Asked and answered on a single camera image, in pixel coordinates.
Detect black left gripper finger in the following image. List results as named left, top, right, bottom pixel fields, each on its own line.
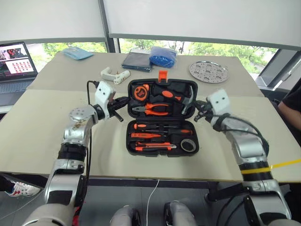
left=117, top=96, right=130, bottom=109
left=112, top=110, right=124, bottom=122

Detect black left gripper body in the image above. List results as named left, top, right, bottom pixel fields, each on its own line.
left=108, top=97, right=120, bottom=114

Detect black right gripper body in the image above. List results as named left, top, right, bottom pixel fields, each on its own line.
left=200, top=100, right=213, bottom=119

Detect black orange handled screwdriver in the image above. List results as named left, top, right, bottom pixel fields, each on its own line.
left=141, top=128, right=195, bottom=136
left=133, top=122, right=181, bottom=130

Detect black electrical tape roll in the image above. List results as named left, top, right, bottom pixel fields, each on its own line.
left=180, top=138, right=197, bottom=152

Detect black tool case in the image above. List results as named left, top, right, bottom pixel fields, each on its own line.
left=126, top=70, right=200, bottom=158

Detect orange black tape measure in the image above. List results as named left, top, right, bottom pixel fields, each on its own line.
left=133, top=84, right=151, bottom=100

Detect white glue gun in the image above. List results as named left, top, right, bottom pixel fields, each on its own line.
left=100, top=66, right=131, bottom=85

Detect orange voltage tester pen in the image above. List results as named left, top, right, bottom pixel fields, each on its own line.
left=130, top=132, right=163, bottom=139

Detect round perforated metal plate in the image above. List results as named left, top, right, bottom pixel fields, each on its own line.
left=188, top=60, right=230, bottom=83

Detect dark folded cloth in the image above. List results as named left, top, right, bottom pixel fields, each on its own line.
left=121, top=48, right=154, bottom=72

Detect orange black utility knife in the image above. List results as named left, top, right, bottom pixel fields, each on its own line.
left=135, top=141, right=177, bottom=152

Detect blue plastic bag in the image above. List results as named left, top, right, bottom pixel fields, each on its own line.
left=149, top=46, right=178, bottom=69

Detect light blue cloth pack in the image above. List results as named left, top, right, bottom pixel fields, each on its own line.
left=61, top=46, right=95, bottom=61

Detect black table base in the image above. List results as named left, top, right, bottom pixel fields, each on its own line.
left=204, top=181, right=247, bottom=202

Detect grey open window sash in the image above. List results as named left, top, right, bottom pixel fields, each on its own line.
left=255, top=48, right=301, bottom=90

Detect white roller blind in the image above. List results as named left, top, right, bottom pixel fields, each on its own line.
left=103, top=0, right=301, bottom=50
left=0, top=0, right=108, bottom=43

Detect person in black shirt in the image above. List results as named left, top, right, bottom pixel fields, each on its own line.
left=277, top=79, right=301, bottom=137

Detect yellow tape strip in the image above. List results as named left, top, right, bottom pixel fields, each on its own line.
left=241, top=158, right=301, bottom=175

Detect grey black rounded shape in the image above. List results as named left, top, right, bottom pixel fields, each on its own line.
left=110, top=204, right=142, bottom=226
left=163, top=200, right=197, bottom=226

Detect open laptop computer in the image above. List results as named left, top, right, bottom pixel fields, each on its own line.
left=0, top=41, right=39, bottom=107

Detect white red blue sneaker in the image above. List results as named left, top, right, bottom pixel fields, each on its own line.
left=4, top=180, right=41, bottom=197

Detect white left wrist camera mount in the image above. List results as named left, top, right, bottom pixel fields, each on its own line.
left=95, top=81, right=115, bottom=120

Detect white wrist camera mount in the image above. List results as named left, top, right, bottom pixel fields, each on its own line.
left=206, top=89, right=232, bottom=116
left=95, top=81, right=115, bottom=120

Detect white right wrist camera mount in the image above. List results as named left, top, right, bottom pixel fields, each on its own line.
left=206, top=89, right=232, bottom=116

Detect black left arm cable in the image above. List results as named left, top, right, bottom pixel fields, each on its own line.
left=83, top=80, right=101, bottom=189

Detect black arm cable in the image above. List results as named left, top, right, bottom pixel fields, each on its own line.
left=213, top=113, right=270, bottom=156
left=83, top=80, right=101, bottom=189

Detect black orange handled hammer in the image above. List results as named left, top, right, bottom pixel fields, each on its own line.
left=152, top=84, right=196, bottom=116

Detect orange handled pliers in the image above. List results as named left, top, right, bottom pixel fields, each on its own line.
left=131, top=102, right=172, bottom=117

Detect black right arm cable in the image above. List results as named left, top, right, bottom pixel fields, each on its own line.
left=213, top=113, right=270, bottom=156

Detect thin white cable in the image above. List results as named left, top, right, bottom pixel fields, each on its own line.
left=146, top=179, right=160, bottom=226

